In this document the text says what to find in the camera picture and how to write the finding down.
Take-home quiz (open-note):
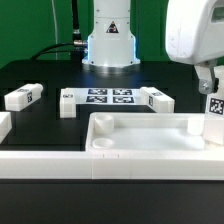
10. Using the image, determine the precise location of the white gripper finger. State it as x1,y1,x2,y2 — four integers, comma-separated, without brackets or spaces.
194,59,219,95

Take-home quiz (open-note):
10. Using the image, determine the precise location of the white front obstacle bar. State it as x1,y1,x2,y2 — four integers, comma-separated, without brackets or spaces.
0,151,224,180

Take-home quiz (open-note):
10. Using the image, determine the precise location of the thin white cable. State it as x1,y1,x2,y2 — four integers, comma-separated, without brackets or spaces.
51,0,59,61

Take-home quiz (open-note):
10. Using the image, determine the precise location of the white desk top tray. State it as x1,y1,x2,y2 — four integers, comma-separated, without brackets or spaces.
85,112,224,155

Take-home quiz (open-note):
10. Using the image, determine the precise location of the black thick cable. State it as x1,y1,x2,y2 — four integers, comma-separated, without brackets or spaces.
29,0,88,62

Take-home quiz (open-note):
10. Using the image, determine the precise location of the white left obstacle block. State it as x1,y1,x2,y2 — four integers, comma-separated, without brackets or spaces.
0,112,12,144

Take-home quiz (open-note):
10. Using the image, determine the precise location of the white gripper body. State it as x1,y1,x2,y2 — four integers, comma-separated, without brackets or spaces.
165,0,224,64

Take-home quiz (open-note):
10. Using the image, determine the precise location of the printed fiducial marker sheet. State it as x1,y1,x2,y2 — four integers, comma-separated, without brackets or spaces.
75,88,142,105

